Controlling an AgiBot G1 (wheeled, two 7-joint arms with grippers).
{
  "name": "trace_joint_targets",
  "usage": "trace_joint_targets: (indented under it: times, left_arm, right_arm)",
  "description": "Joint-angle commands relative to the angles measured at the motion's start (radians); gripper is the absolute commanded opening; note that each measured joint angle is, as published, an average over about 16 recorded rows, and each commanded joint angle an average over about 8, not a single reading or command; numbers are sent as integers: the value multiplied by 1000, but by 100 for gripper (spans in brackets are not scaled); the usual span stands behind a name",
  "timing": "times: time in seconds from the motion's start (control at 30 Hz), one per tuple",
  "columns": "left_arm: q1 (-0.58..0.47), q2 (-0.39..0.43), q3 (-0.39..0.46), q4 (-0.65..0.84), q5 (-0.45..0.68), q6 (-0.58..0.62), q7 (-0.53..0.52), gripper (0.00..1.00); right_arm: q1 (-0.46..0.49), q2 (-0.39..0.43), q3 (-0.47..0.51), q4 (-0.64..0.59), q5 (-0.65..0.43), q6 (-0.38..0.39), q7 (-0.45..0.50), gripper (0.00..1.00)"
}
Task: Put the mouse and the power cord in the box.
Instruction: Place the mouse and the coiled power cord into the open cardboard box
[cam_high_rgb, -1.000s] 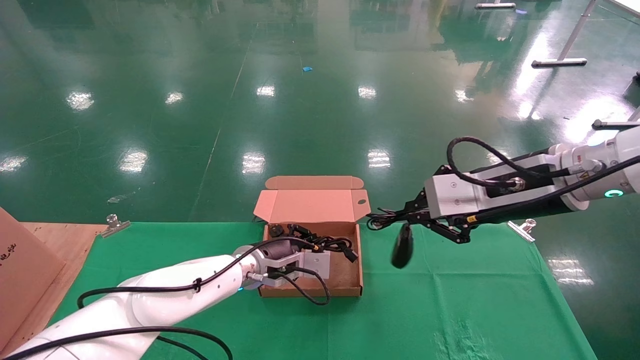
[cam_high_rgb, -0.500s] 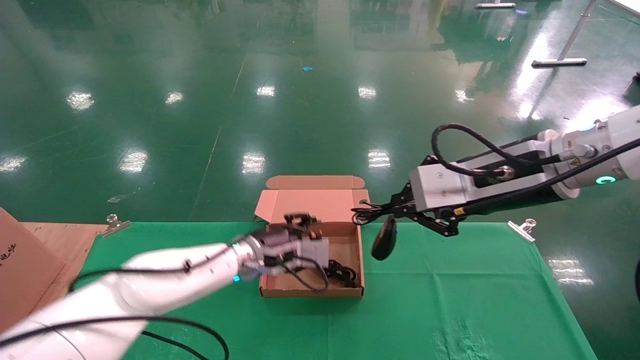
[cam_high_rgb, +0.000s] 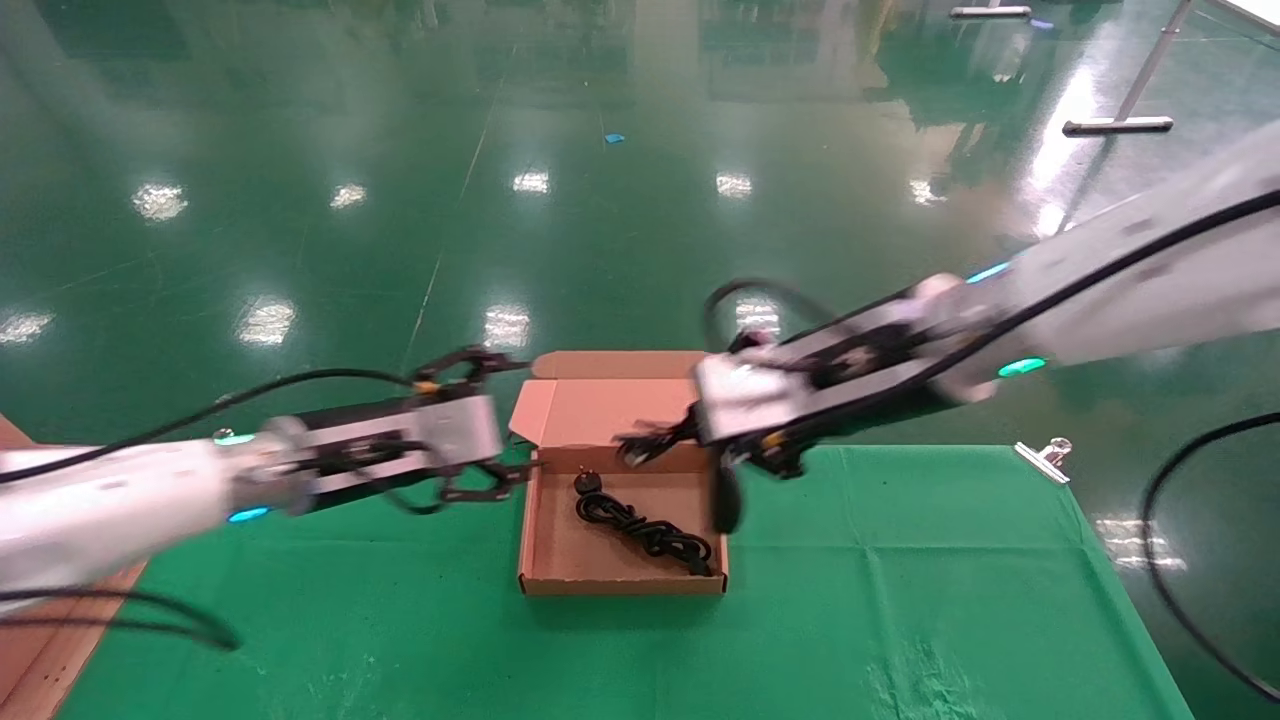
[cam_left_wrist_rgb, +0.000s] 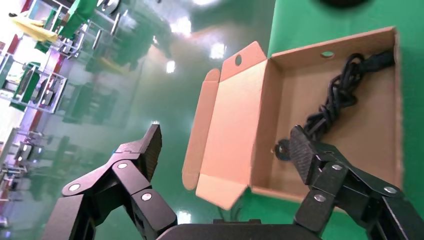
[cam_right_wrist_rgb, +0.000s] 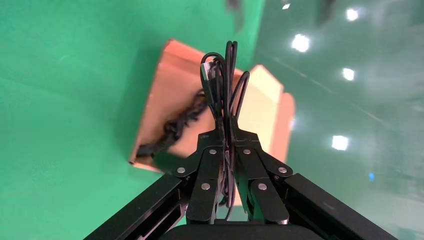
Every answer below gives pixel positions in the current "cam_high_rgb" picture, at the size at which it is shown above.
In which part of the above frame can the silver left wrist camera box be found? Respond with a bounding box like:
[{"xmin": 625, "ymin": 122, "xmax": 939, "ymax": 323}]
[{"xmin": 413, "ymin": 393, "xmax": 503, "ymax": 471}]

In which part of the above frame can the silver binder clip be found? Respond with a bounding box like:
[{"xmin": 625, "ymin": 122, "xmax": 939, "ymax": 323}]
[{"xmin": 1015, "ymin": 437, "xmax": 1074, "ymax": 487}]

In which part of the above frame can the open brown cardboard box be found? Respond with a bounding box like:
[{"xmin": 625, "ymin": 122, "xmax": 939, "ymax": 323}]
[{"xmin": 508, "ymin": 350, "xmax": 731, "ymax": 597}]

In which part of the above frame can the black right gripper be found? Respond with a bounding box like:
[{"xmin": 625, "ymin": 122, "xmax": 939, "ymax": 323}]
[{"xmin": 613, "ymin": 405, "xmax": 851, "ymax": 536}]

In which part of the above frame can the black power cord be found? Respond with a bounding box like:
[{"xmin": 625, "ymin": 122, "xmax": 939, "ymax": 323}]
[{"xmin": 573, "ymin": 468, "xmax": 717, "ymax": 578}]

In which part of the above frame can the large cardboard box at left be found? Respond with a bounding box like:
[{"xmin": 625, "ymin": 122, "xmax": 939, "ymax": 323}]
[{"xmin": 0, "ymin": 565, "xmax": 147, "ymax": 720}]

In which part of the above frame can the green table cloth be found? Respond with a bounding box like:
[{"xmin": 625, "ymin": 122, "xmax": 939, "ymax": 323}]
[{"xmin": 55, "ymin": 445, "xmax": 1196, "ymax": 720}]

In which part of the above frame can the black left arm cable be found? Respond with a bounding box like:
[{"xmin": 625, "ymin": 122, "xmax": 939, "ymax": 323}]
[{"xmin": 0, "ymin": 368, "xmax": 441, "ymax": 651}]

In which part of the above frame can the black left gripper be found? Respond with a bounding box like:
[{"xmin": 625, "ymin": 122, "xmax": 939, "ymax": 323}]
[{"xmin": 410, "ymin": 345, "xmax": 542, "ymax": 505}]

